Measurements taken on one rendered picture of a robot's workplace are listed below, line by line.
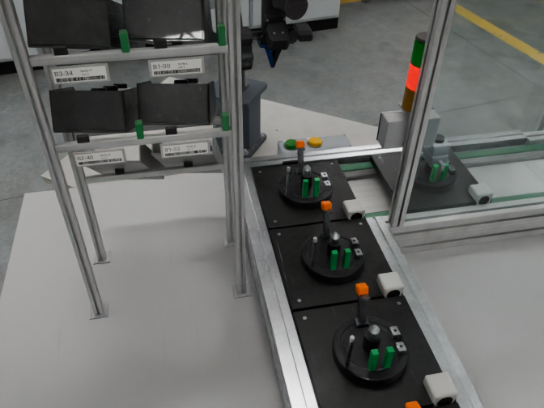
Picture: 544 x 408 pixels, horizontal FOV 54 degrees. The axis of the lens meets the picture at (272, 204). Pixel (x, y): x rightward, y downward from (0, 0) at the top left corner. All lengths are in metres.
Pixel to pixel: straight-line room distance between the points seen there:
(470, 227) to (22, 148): 2.73
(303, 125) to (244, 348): 0.90
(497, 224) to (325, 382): 0.68
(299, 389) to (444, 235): 0.60
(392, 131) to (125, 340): 0.73
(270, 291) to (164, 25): 0.57
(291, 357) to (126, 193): 0.75
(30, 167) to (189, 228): 2.01
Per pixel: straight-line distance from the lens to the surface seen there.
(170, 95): 1.00
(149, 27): 0.94
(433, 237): 1.40
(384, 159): 1.52
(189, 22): 0.93
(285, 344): 1.06
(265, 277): 1.17
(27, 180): 3.24
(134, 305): 1.28
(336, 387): 1.01
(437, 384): 1.03
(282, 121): 1.86
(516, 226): 1.52
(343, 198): 1.36
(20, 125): 3.76
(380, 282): 1.15
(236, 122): 0.97
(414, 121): 1.15
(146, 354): 1.20
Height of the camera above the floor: 1.83
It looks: 40 degrees down
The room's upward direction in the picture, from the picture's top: 1 degrees clockwise
